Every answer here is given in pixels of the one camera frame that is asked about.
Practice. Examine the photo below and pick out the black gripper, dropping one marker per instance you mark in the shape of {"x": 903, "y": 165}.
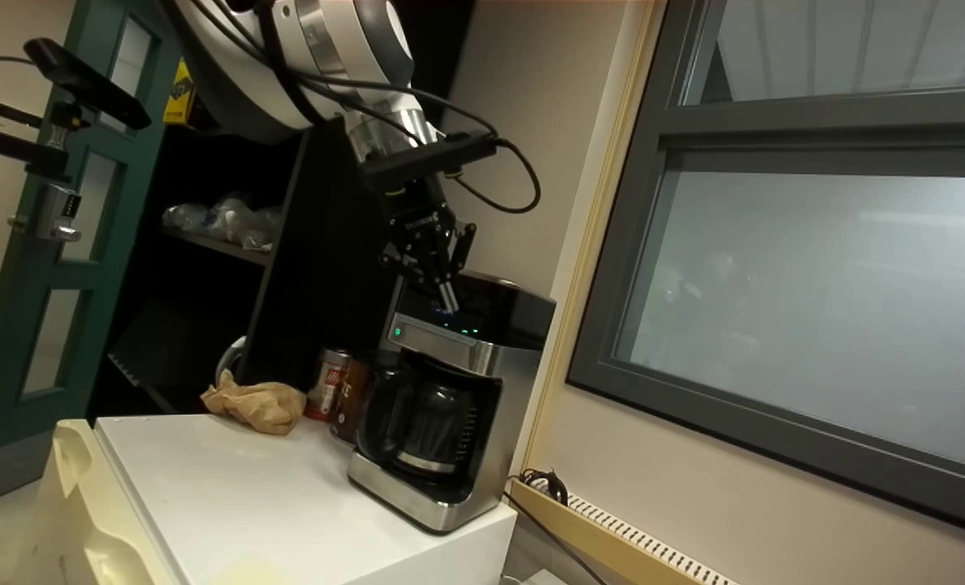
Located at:
{"x": 421, "y": 232}

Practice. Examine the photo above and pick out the black and steel coffee maker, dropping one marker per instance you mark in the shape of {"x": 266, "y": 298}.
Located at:
{"x": 501, "y": 369}

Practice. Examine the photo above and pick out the silver white Franka robot arm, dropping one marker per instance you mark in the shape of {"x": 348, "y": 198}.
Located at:
{"x": 318, "y": 50}

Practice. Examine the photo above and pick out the brown coffee can black lid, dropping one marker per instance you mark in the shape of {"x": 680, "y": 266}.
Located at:
{"x": 336, "y": 388}

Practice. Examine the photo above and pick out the black shelf unit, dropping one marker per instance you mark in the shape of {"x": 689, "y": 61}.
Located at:
{"x": 306, "y": 281}

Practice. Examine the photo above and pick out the black clip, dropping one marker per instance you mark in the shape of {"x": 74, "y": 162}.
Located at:
{"x": 546, "y": 486}

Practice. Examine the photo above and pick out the crumpled brown paper bag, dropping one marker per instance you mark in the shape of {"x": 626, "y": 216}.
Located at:
{"x": 258, "y": 405}

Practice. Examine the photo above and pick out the clear plastic bags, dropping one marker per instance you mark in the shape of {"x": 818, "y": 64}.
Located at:
{"x": 225, "y": 218}

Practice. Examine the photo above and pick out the beige radiator cover strip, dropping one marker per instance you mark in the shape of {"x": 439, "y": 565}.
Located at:
{"x": 598, "y": 537}

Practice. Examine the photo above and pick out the white mini fridge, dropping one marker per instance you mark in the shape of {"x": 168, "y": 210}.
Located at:
{"x": 241, "y": 499}

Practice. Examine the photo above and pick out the yellow label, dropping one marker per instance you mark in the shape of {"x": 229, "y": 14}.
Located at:
{"x": 178, "y": 98}

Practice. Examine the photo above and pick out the grey framed window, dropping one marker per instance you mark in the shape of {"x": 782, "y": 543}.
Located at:
{"x": 825, "y": 132}

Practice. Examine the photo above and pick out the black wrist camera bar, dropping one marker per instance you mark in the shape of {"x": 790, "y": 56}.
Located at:
{"x": 434, "y": 158}

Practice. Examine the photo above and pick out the black camera on stand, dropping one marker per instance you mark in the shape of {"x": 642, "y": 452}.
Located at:
{"x": 80, "y": 84}

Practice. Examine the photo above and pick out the green metal frame stand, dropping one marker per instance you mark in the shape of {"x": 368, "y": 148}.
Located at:
{"x": 14, "y": 303}

